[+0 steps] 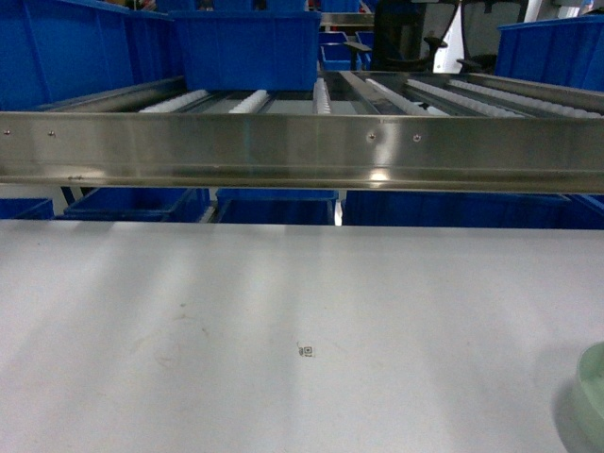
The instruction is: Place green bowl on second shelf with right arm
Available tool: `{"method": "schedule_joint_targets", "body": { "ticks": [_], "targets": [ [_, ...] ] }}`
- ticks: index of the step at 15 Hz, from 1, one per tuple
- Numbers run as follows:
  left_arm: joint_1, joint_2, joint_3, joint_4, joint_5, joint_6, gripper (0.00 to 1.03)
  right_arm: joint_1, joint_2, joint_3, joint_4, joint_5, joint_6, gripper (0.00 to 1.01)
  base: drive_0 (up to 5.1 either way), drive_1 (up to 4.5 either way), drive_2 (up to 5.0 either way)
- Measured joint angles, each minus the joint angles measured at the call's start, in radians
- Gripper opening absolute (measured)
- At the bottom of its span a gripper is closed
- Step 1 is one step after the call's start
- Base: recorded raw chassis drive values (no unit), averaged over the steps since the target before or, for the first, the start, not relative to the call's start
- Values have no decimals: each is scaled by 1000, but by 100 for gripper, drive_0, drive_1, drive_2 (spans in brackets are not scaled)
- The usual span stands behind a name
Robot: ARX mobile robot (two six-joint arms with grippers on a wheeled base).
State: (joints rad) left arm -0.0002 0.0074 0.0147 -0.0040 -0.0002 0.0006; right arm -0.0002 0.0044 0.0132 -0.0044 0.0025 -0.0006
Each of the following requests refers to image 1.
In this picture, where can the pale green bowl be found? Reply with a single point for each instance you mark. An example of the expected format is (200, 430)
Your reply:
(588, 394)

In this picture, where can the white roller track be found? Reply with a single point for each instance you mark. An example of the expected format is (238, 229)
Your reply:
(176, 103)
(321, 100)
(252, 103)

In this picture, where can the blue bin centre on shelf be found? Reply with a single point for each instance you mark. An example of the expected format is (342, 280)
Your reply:
(248, 50)

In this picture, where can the blue bin on shelf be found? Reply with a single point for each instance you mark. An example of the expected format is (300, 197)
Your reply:
(248, 50)
(564, 52)

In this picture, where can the blue bin right on shelf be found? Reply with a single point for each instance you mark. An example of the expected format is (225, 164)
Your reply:
(564, 52)

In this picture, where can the blue bin lower centre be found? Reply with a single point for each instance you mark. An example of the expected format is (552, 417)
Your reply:
(276, 207)

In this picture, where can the blue bin lower right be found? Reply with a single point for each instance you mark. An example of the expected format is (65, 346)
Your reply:
(483, 210)

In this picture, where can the blue bin lower left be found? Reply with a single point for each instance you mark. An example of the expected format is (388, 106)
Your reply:
(172, 205)

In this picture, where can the black office chair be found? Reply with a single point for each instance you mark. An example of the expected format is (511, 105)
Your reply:
(408, 34)

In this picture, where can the large blue bin left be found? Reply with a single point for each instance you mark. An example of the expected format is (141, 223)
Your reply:
(56, 50)

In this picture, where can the stainless steel shelf rail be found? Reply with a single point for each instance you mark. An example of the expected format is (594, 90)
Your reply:
(388, 153)

